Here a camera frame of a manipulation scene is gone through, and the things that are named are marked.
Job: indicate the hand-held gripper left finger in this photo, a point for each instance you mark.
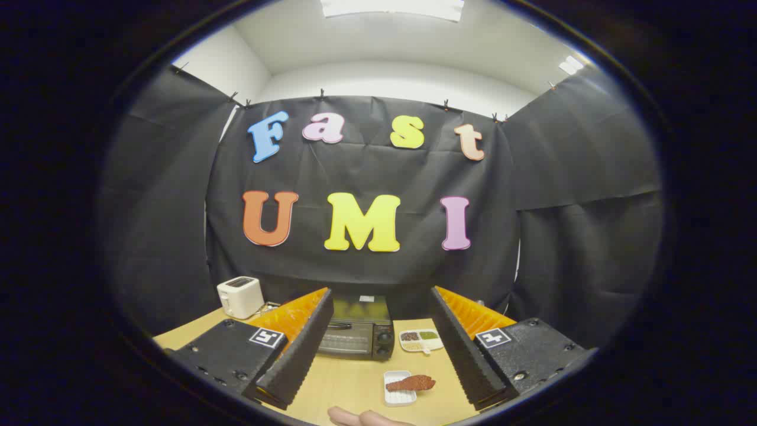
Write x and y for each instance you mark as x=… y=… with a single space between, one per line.
x=298 y=355

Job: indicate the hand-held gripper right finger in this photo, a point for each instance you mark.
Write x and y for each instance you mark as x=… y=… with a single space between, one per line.
x=464 y=355

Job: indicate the red meat slice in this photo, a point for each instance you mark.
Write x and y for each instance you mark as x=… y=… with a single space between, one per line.
x=412 y=383

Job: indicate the black toaster oven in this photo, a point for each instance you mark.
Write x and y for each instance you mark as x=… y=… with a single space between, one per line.
x=361 y=338

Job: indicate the white bread toaster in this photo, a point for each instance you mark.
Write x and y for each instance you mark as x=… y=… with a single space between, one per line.
x=239 y=296

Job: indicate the white divided dish with grains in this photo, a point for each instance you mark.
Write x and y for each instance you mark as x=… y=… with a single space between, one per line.
x=421 y=340

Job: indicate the small white tray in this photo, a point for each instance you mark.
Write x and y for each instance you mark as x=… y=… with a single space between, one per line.
x=399 y=398

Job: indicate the small ceiling light panel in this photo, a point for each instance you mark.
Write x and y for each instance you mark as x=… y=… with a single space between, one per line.
x=571 y=65

